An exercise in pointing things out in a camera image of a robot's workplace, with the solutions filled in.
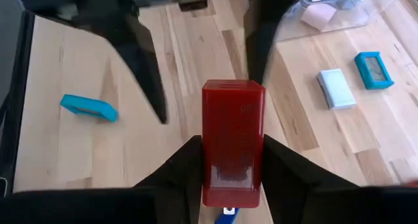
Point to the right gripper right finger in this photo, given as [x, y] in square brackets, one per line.
[310, 198]

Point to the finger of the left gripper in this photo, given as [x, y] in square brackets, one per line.
[140, 64]
[259, 38]

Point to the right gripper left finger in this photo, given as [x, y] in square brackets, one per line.
[163, 198]

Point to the pink charger block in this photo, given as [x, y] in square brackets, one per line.
[318, 15]

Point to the teal digital clock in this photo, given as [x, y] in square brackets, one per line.
[374, 70]
[88, 108]

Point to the red digital clock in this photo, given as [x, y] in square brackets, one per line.
[233, 136]

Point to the pale blue charger block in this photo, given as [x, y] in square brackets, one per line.
[336, 88]

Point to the clear plastic bin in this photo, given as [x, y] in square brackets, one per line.
[359, 25]

